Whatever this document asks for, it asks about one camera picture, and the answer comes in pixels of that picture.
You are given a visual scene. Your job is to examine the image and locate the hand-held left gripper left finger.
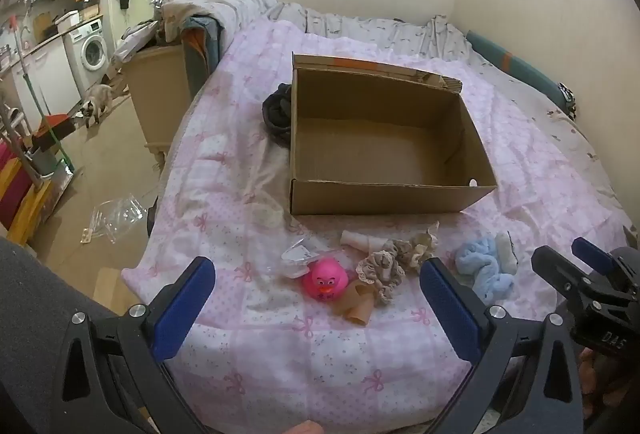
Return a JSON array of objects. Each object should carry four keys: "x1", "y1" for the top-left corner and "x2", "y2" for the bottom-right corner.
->
[{"x1": 52, "y1": 257, "x2": 217, "y2": 434}]

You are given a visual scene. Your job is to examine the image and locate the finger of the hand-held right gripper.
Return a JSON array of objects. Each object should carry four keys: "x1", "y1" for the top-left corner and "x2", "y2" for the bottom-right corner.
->
[
  {"x1": 531, "y1": 245, "x2": 588, "y2": 315},
  {"x1": 572, "y1": 237, "x2": 616, "y2": 275}
]

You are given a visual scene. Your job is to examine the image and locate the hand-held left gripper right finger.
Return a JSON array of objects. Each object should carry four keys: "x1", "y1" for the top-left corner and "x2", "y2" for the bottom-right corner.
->
[{"x1": 419, "y1": 257, "x2": 583, "y2": 434}]

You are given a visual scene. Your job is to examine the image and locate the blue fluffy scrunchie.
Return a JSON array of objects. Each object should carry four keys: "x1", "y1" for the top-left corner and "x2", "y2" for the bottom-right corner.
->
[{"x1": 454, "y1": 237, "x2": 516, "y2": 304}]

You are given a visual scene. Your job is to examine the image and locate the white fluffy sock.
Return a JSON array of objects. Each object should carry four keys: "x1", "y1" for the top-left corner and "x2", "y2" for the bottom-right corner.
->
[{"x1": 494, "y1": 231, "x2": 519, "y2": 273}]

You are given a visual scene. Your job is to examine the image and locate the beige lace scrunchie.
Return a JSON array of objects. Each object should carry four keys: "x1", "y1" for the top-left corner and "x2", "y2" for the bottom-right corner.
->
[
  {"x1": 356, "y1": 250, "x2": 407, "y2": 306},
  {"x1": 390, "y1": 221, "x2": 442, "y2": 273}
]

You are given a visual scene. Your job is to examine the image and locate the tan stocking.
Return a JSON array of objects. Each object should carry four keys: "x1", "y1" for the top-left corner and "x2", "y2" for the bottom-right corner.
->
[{"x1": 333, "y1": 279, "x2": 379, "y2": 326}]

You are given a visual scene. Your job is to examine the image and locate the cream sock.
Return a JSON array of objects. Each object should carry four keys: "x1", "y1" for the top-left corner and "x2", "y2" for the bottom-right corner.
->
[{"x1": 340, "y1": 229, "x2": 387, "y2": 256}]

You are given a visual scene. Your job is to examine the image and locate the clear plastic packaging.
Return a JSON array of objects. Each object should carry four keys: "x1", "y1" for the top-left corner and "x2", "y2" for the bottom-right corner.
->
[{"x1": 280, "y1": 238, "x2": 327, "y2": 278}]

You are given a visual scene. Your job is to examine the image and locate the pink rubber duck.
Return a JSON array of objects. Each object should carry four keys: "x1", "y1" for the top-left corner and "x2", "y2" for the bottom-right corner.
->
[{"x1": 302, "y1": 257, "x2": 350, "y2": 301}]

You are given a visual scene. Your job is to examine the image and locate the brown cardboard box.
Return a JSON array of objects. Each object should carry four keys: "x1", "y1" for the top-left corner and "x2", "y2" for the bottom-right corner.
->
[{"x1": 289, "y1": 53, "x2": 498, "y2": 216}]

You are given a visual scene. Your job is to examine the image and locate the person's right hand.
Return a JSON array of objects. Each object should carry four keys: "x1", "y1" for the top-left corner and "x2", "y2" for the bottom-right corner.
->
[{"x1": 579, "y1": 348, "x2": 608, "y2": 420}]

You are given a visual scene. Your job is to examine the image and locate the clear plastic bag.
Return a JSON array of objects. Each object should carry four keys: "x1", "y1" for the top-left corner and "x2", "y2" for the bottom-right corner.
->
[{"x1": 80, "y1": 193, "x2": 147, "y2": 245}]

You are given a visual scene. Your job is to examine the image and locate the yellow and red stools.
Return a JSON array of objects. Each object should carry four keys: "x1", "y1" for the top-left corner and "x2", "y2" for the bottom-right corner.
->
[{"x1": 0, "y1": 138, "x2": 54, "y2": 246}]

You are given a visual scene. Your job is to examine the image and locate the teal padded bed edge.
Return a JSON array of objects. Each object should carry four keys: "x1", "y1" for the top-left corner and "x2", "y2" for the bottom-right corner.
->
[{"x1": 465, "y1": 30, "x2": 576, "y2": 111}]

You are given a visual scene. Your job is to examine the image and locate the beige wooden cabinet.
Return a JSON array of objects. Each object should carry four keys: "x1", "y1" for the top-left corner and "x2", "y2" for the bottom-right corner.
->
[{"x1": 121, "y1": 42, "x2": 194, "y2": 171}]

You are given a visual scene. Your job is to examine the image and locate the dark grey cloth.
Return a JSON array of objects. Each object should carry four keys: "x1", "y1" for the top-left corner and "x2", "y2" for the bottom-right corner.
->
[{"x1": 262, "y1": 83, "x2": 294, "y2": 146}]

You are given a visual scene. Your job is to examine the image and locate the orange box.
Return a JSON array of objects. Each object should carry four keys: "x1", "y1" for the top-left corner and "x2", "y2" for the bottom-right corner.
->
[{"x1": 32, "y1": 113, "x2": 77, "y2": 151}]

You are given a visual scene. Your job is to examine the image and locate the cream and brown cat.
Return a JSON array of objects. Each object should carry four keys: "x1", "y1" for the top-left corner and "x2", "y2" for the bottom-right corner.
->
[{"x1": 78, "y1": 84, "x2": 115, "y2": 129}]

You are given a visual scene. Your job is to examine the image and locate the teal orange folded blanket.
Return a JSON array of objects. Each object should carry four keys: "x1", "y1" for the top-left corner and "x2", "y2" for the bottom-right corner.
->
[{"x1": 181, "y1": 16, "x2": 222, "y2": 101}]

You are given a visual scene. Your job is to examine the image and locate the white washing machine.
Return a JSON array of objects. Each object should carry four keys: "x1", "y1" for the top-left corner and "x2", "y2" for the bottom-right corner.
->
[{"x1": 63, "y1": 17, "x2": 111, "y2": 96}]

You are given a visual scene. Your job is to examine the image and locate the white crumpled duvet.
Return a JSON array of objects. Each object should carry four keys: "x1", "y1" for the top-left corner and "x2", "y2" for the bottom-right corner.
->
[{"x1": 161, "y1": 0, "x2": 279, "y2": 46}]

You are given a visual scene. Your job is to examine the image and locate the black buckle strap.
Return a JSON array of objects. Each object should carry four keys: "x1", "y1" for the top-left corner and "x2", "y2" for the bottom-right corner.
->
[{"x1": 557, "y1": 83, "x2": 579, "y2": 121}]

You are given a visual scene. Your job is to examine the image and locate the green handled mop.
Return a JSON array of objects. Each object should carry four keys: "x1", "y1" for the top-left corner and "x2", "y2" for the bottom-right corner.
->
[{"x1": 8, "y1": 14, "x2": 77, "y2": 176}]

